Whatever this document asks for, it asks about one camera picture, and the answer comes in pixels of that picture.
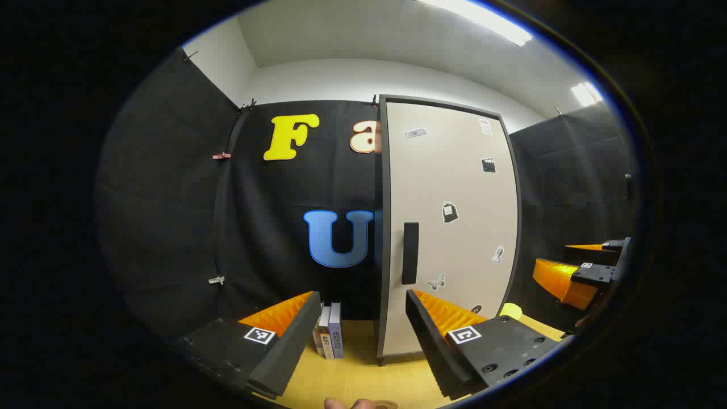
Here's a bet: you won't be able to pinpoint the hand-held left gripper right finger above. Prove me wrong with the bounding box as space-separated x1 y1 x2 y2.
406 289 564 400

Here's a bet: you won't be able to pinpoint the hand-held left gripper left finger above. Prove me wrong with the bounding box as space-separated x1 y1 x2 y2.
170 290 323 400

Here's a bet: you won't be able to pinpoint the black cabinet door handle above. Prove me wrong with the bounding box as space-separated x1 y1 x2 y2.
402 222 420 285

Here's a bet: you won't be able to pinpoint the beige cabinet door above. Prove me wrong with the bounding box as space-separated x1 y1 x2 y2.
388 101 519 358

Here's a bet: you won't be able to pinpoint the lavender book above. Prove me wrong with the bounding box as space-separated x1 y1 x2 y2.
329 302 345 359

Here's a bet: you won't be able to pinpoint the black backdrop cloth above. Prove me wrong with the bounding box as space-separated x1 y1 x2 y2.
95 47 641 347

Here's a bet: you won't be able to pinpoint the ceiling light panel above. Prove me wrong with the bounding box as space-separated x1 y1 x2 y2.
570 81 603 107
419 0 533 48

